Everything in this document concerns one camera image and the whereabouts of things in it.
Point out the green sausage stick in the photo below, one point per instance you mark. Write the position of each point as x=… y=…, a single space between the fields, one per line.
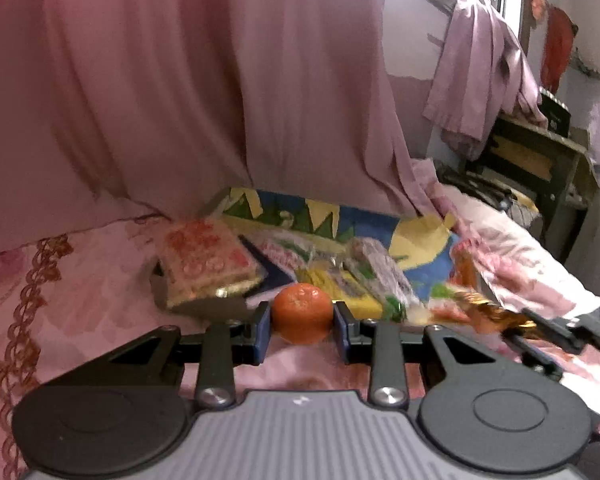
x=393 y=309

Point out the dark wooden desk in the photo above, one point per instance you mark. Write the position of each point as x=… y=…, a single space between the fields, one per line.
x=554 y=169

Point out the dark blue packet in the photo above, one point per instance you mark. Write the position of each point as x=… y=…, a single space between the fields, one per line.
x=274 y=280

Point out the clear crispy rice cake pack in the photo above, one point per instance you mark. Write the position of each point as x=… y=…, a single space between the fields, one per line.
x=204 y=259

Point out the yellow snack bar packet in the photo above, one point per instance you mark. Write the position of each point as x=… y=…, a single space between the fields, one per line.
x=340 y=285

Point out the orange mandarin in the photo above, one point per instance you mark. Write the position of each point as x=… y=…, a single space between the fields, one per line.
x=302 y=314

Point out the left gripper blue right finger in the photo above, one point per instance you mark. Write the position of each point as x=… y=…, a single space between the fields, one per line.
x=347 y=335

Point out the painted cardboard box tray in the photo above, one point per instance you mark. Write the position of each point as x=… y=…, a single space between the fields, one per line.
x=301 y=235

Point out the hanging pink cloth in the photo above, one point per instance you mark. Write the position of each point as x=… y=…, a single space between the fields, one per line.
x=482 y=72

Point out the black handbag beside bed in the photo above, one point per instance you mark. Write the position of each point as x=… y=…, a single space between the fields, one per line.
x=494 y=194

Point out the red hanging ornament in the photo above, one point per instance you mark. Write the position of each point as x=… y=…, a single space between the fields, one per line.
x=558 y=43

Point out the gold foil snack packet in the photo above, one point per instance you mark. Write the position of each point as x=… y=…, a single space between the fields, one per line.
x=487 y=316

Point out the green white vegetable snack pouch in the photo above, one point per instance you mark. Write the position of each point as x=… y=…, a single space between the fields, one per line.
x=292 y=251

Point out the floral pink bedsheet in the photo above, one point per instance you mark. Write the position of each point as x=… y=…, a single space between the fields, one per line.
x=75 y=296

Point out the orange white snack packet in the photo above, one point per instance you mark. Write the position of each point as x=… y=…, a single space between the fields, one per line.
x=455 y=284

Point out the pink white nougat bar pack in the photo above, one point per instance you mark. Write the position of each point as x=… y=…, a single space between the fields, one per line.
x=371 y=265

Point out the black box on desk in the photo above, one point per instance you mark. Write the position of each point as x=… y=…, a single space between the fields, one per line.
x=556 y=112

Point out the pink draped curtain sheet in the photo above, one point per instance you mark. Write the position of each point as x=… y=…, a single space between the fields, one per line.
x=112 y=109

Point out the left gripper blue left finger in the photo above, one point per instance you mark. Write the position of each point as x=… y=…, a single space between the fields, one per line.
x=260 y=332

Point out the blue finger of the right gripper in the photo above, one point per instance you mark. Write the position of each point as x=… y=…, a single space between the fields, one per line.
x=553 y=330
x=533 y=357

